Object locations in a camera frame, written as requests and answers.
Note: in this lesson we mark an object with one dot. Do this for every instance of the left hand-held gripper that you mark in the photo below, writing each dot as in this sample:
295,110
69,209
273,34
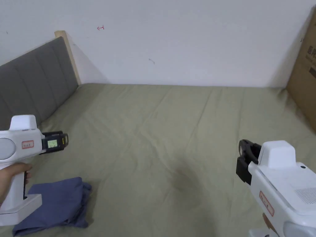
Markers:
19,138

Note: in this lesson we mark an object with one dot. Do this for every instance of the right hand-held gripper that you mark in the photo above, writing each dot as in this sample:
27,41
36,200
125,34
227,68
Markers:
284,187

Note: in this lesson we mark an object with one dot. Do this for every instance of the person's left hand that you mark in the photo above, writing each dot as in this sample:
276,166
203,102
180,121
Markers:
11,174

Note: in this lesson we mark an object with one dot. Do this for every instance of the person's right hand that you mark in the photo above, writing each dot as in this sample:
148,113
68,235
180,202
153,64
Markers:
267,223

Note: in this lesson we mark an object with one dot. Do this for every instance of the grey padded headboard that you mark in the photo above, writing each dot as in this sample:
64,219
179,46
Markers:
32,84

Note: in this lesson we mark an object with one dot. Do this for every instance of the blue garment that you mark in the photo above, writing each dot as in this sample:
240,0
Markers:
59,202

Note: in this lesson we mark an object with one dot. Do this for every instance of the brown cardboard carton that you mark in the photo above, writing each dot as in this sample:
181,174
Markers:
305,81

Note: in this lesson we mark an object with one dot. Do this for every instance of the bed with pale green sheet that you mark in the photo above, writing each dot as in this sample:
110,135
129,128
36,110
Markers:
160,128

